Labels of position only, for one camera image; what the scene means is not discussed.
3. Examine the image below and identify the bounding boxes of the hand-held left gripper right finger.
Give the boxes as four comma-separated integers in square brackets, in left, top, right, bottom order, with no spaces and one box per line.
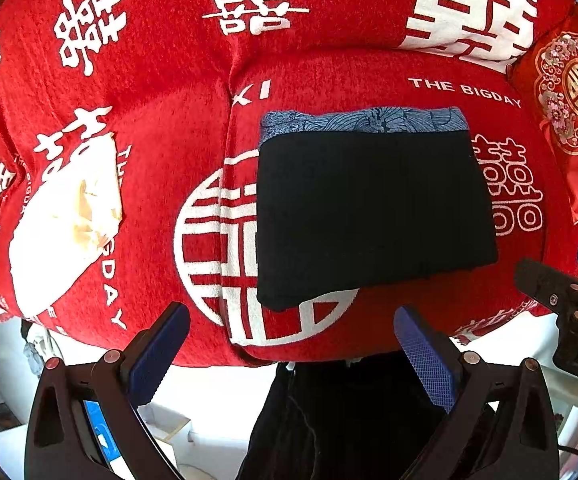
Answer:
[393,305,560,480]

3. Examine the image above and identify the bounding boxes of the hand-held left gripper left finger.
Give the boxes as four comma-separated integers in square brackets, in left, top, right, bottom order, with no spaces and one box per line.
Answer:
[24,302,191,480]

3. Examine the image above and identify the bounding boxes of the black pants with grey waistband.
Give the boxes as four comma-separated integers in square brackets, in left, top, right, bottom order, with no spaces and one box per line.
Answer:
[256,105,500,313]

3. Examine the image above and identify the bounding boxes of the white cardboard box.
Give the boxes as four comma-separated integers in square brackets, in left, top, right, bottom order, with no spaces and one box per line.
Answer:
[138,400,194,445]

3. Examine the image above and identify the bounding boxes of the person's legs in dark trousers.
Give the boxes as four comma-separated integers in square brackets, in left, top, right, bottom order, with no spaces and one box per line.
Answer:
[236,351,450,480]

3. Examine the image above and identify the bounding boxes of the grey crumpled cloth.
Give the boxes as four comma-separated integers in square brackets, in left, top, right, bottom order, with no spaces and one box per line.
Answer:
[20,320,66,378]

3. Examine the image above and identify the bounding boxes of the red embroidered pillow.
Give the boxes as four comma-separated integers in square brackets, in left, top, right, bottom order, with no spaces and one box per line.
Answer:
[508,9,578,226]

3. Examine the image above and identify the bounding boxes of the red printed blanket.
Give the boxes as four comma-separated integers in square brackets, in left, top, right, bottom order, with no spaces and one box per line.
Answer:
[0,0,578,367]

